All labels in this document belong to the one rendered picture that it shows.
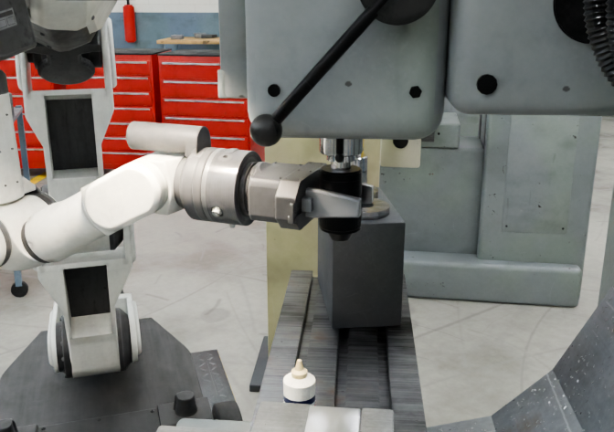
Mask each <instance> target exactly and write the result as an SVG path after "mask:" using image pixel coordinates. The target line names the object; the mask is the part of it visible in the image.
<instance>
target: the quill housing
mask: <svg viewBox="0 0 614 432"><path fill-rule="evenodd" d="M364 10H365V8H364V7H363V5H362V3H361V1H360V0H245V14H246V51H247V89H248V113H249V119H250V121H251V122H252V121H253V120H254V119H255V118H256V117H257V116H259V115H261V114H272V113H273V112H274V111H275V110H276V109H277V108H278V107H279V106H280V105H281V103H282V102H283V101H284V100H285V99H286V98H287V97H288V96H289V94H290V93H291V92H292V91H293V90H294V89H295V88H296V86H297V85H298V84H299V83H300V82H301V81H302V80H303V78H304V77H305V76H306V75H307V74H308V73H309V72H310V71H311V69H312V68H313V67H314V66H315V65H316V64H317V63H318V61H319V60H320V59H321V58H322V57H323V56H324V55H325V54H326V52H327V51H328V50H329V49H330V48H331V47H332V46H333V44H334V43H335V42H336V41H337V40H338V39H339V38H340V37H341V35H342V34H343V33H344V32H345V31H346V30H347V29H348V27H349V26H350V25H352V24H353V22H354V21H355V20H356V19H357V18H358V17H359V16H360V15H361V14H362V13H363V12H364ZM449 18H450V0H436V1H435V3H434V5H433V6H432V7H431V8H430V10H429V11H428V12H427V13H426V14H425V15H424V16H423V17H421V18H420V19H418V20H417V21H415V22H412V23H410V24H406V25H401V26H393V25H388V24H385V23H382V22H380V21H378V20H376V19H375V20H374V21H373V22H372V24H371V25H370V26H369V27H368V28H367V29H366V30H365V31H364V33H363V34H362V35H361V36H360V37H359V38H358V39H357V40H356V41H355V42H354V44H353V45H352V46H350V47H349V48H348V49H347V51H346V52H345V53H344V54H343V55H342V56H341V57H340V58H339V60H338V61H337V62H336V63H335V64H334V65H333V66H332V67H331V69H330V70H329V71H328V72H327V73H326V74H325V75H324V76H323V77H322V79H321V80H320V81H319V82H318V83H317V84H316V85H315V86H314V87H313V89H312V90H311V91H310V92H309V93H308V94H307V95H306V96H305V98H304V99H303V100H302V101H301V102H300V103H299V104H298V105H297V107H296V108H295V109H294V110H293V111H292V112H291V113H290V114H289V116H288V117H287V118H286V119H285V120H284V121H283V122H282V123H281V126H282V136H281V138H324V139H382V140H416V139H423V138H425V137H427V136H429V135H431V134H432V133H433V132H434V131H436V130H437V129H438V127H439V125H440V123H441V121H442V116H443V112H444V100H445V83H446V67H447V51H448V34H449Z"/></svg>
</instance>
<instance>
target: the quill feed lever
mask: <svg viewBox="0 0 614 432"><path fill-rule="evenodd" d="M360 1H361V3H362V5H363V7H364V8H365V10H364V12H363V13H362V14H361V15H360V16H359V17H358V18H357V19H356V20H355V21H354V22H353V24H352V25H350V26H349V27H348V29H347V30H346V31H345V32H344V33H343V34H342V35H341V37H340V38H339V39H338V40H337V41H336V42H335V43H334V44H333V46H332V47H331V48H330V49H329V50H328V51H327V52H326V54H325V55H324V56H323V57H322V58H321V59H320V60H319V61H318V63H317V64H316V65H315V66H314V67H313V68H312V69H311V71H310V72H309V73H308V74H307V75H306V76H305V77H304V78H303V80H302V81H301V82H300V83H299V84H298V85H297V86H296V88H295V89H294V90H293V91H292V92H291V93H290V94H289V96H288V97H287V98H286V99H285V100H284V101H283V102H282V103H281V105H280V106H279V107H278V108H277V109H276V110H275V111H274V112H273V113H272V114H261V115H259V116H257V117H256V118H255V119H254V120H253V121H252V123H251V124H250V127H249V133H250V136H251V138H252V140H253V141H254V142H255V143H256V144H258V145H260V146H263V147H270V146H272V145H274V144H276V143H277V142H278V141H279V140H280V138H281V136H282V126H281V123H282V122H283V121H284V120H285V119H286V118H287V117H288V116H289V114H290V113H291V112H292V111H293V110H294V109H295V108H296V107H297V105H298V104H299V103H300V102H301V101H302V100H303V99H304V98H305V96H306V95H307V94H308V93H309V92H310V91H311V90H312V89H313V87H314V86H315V85H316V84H317V83H318V82H319V81H320V80H321V79H322V77H323V76H324V75H325V74H326V73H327V72H328V71H329V70H330V69H331V67H332V66H333V65H334V64H335V63H336V62H337V61H338V60H339V58H340V57H341V56H342V55H343V54H344V53H345V52H346V51H347V49H348V48H349V47H350V46H352V45H353V44H354V42H355V41H356V40H357V39H358V38H359V37H360V36H361V35H362V34H363V33H364V31H365V30H366V29H367V28H368V27H369V26H370V25H371V24H372V22H373V21H374V20H375V19H376V20H378V21H380V22H382V23H385V24H388V25H393V26H401V25H406V24H410V23H412V22H415V21H417V20H418V19H420V18H421V17H423V16H424V15H425V14H426V13H427V12H428V11H429V10H430V8H431V7H432V6H433V5H434V3H435V1H436V0H360Z"/></svg>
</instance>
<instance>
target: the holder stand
mask: <svg viewBox="0 0 614 432"><path fill-rule="evenodd" d="M405 229H406V223H405V221H404V220H403V219H402V217H401V216H400V214H399V213H398V212H397V210H396V209H395V208H394V207H393V205H392V204H391V203H390V201H389V200H388V199H387V197H386V196H385V194H384V193H383V191H382V190H381V189H380V187H376V186H374V201H373V203H372V204H362V210H361V229H360V230H359V231H357V232H355V233H353V234H352V235H351V237H350V238H349V239H348V240H346V241H334V240H331V239H330V237H329V235H328V233H326V232H323V231H322V230H321V229H320V228H319V218H318V280H319V284H320V287H321V291H322V294H323V300H324V303H325V307H326V309H327V313H328V317H329V320H330V323H331V326H332V328H333V329H340V328H361V327H382V326H399V325H401V315H402V293H403V272H404V250H405Z"/></svg>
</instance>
